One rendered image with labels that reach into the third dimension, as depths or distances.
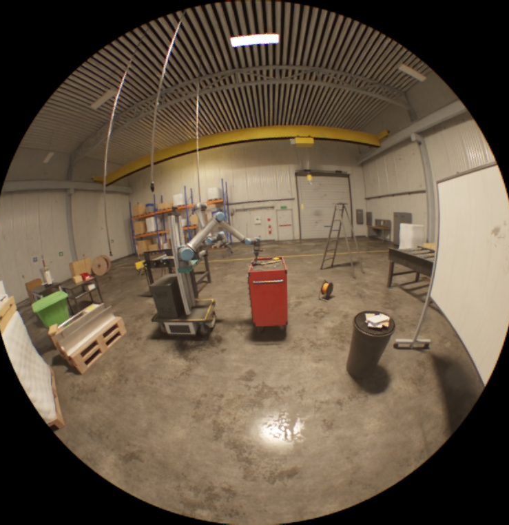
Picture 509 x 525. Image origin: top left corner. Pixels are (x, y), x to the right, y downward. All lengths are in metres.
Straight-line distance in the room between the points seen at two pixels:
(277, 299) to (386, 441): 2.00
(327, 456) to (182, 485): 1.07
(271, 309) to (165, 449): 1.99
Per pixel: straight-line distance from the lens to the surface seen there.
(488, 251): 1.49
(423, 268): 3.57
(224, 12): 7.42
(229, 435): 1.66
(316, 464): 1.59
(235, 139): 9.78
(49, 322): 3.79
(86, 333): 3.11
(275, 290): 2.14
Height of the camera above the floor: 1.54
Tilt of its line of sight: 14 degrees down
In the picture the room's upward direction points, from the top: 5 degrees counter-clockwise
